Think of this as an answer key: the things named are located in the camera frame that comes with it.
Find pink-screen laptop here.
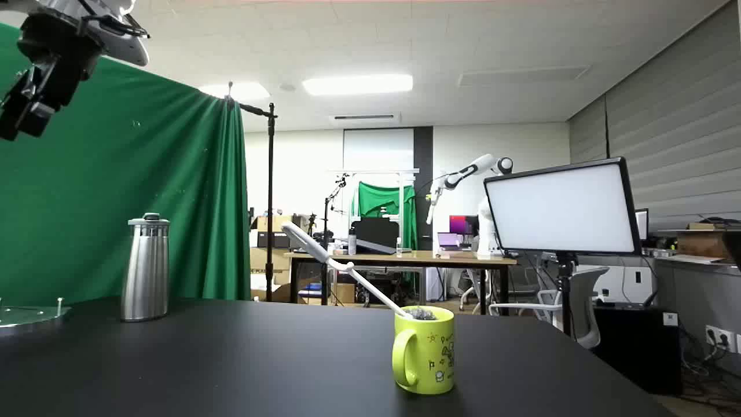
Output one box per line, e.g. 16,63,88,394
435,213,482,251

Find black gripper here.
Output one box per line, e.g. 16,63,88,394
0,10,104,144

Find small green backdrop cloth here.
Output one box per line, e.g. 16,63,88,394
352,177,419,249

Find silver jar cap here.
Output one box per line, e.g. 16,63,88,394
126,210,172,232

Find white wall power outlet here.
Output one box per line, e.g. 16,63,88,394
701,321,736,352

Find black background monitor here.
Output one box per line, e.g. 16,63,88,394
350,216,404,254

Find large white-screen monitor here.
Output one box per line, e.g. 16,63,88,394
482,155,645,260

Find grey window blinds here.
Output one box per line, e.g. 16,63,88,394
567,1,741,233

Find rectangular ceiling light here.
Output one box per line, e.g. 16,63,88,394
201,78,274,107
302,72,416,99

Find brown cardboard box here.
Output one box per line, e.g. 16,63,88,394
672,220,741,265

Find black backdrop stand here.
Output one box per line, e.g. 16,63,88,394
224,78,280,302

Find white office chair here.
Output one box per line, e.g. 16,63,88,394
488,264,610,352

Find large green backdrop cloth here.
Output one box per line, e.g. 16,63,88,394
0,21,255,307

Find lime green mug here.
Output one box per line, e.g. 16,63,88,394
389,302,459,397

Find black monitor stand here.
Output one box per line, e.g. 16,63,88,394
552,251,583,337

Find white cabinet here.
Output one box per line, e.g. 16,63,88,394
590,262,660,307

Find silver metal jar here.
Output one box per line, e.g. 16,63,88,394
118,225,172,324

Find wooden desk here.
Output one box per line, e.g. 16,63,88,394
286,247,522,317

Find black computer tower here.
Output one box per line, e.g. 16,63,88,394
590,302,685,397

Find white long-handled brush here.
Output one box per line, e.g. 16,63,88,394
280,222,416,321

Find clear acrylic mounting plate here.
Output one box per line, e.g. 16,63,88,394
0,299,73,331

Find ceiling air vent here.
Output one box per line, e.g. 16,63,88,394
330,111,406,126

